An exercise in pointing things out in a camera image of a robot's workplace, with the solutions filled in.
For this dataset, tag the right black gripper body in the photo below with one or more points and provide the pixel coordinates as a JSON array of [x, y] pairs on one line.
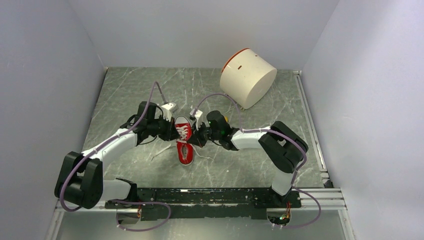
[[214, 135]]

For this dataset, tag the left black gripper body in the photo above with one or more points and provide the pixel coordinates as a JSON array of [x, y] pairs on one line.
[[160, 127]]

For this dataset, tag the red canvas sneaker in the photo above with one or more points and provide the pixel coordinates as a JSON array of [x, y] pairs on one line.
[[184, 149]]

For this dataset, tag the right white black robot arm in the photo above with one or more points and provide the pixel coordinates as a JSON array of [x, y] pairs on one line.
[[282, 145]]

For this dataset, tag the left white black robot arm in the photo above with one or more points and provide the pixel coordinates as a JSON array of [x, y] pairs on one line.
[[81, 177]]

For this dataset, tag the white cylindrical container orange rim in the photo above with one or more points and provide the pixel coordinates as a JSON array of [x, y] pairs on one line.
[[246, 77]]

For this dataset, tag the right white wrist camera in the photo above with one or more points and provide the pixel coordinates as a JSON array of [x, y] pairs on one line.
[[198, 117]]

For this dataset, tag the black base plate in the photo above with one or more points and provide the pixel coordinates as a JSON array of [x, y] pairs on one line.
[[199, 203]]

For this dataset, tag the aluminium frame rail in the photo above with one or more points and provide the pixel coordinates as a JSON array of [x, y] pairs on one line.
[[322, 216]]

